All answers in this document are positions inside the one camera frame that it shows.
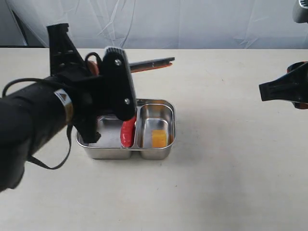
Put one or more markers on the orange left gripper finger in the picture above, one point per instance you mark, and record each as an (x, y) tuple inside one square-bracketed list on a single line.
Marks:
[(93, 67)]

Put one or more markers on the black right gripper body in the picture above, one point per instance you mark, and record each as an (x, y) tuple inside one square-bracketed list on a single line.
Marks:
[(291, 87)]

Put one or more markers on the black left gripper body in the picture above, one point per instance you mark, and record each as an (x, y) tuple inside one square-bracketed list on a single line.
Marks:
[(69, 68)]

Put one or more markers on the dark lid with orange seal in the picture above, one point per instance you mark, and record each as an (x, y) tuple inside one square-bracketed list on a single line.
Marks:
[(151, 64)]

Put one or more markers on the red sausage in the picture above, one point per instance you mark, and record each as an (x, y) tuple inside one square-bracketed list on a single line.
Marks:
[(127, 132)]

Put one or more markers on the yellow cheese wedge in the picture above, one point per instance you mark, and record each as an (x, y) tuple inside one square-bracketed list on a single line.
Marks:
[(161, 139)]

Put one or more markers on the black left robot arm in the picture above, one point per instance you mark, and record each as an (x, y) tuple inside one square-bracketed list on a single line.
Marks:
[(29, 118)]

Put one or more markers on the white backdrop cloth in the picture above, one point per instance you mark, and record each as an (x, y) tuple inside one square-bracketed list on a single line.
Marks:
[(167, 24)]

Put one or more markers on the steel two-compartment lunch box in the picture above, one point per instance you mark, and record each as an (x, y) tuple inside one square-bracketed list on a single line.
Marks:
[(151, 115)]

